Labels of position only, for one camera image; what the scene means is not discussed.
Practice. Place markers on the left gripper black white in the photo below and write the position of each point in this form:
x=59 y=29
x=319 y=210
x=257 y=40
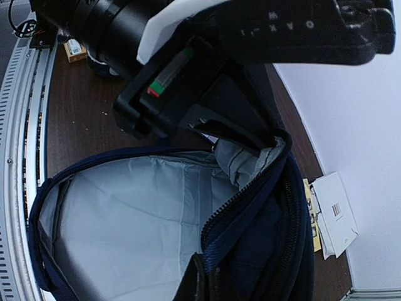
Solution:
x=180 y=76

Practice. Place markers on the navy blue student backpack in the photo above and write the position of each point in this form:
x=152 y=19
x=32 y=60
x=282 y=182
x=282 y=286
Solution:
x=159 y=223

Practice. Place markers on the white booklet with barcode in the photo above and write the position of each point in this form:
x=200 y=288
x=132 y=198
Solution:
x=336 y=223

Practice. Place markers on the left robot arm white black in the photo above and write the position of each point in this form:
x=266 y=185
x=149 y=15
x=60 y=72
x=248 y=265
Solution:
x=91 y=23

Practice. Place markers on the orange cartoon paperback book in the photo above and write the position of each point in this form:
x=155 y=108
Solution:
x=74 y=51

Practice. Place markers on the yellow picture-grid book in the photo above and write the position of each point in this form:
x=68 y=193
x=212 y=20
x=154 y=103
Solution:
x=313 y=216

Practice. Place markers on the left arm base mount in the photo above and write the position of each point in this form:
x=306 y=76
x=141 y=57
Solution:
x=41 y=33

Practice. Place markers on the aluminium front rail frame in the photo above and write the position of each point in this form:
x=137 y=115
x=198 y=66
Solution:
x=24 y=108

